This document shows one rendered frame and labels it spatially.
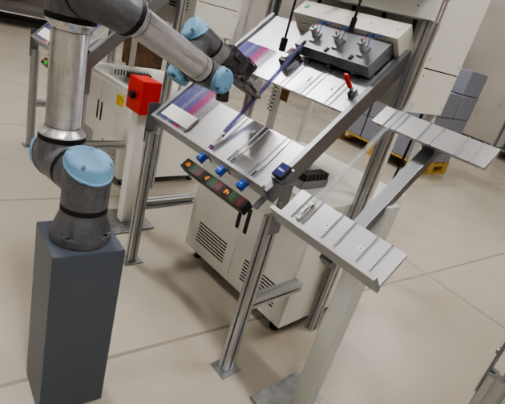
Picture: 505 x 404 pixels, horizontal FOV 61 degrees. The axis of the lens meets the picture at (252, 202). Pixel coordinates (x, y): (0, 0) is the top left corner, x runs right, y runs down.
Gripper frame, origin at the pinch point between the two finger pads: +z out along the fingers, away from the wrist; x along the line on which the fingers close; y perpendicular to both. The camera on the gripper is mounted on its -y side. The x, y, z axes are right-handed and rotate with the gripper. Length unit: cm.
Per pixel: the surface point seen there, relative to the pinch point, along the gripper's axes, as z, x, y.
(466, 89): 341, 106, 214
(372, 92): 15.9, -31.7, 18.2
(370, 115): 325, 192, 152
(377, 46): 13.4, -25.6, 34.0
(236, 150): -0.5, -6.1, -20.3
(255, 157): 0.9, -14.6, -19.9
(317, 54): 9.7, -5.9, 25.9
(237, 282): 53, 9, -65
